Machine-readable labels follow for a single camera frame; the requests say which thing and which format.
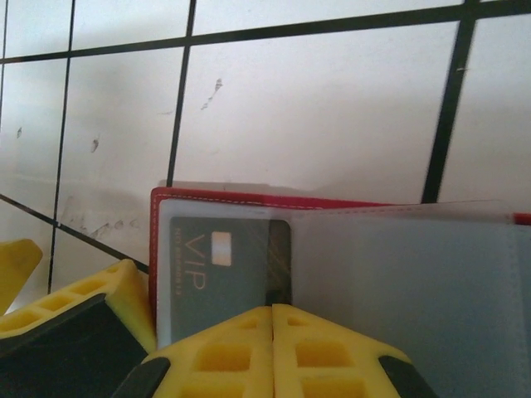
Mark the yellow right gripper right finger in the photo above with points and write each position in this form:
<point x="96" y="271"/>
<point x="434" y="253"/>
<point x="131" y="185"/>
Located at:
<point x="323" y="365"/>

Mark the red card holder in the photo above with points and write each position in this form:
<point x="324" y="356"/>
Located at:
<point x="373" y="290"/>

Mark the dark green VIP card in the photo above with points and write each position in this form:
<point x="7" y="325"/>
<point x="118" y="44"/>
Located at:
<point x="249" y="282"/>

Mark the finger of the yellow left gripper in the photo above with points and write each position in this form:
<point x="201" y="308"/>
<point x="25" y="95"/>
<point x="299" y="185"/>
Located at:
<point x="16" y="265"/>
<point x="74" y="340"/>

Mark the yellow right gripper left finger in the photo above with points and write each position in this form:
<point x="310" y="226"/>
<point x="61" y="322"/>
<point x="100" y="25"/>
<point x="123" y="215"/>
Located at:
<point x="224" y="365"/>

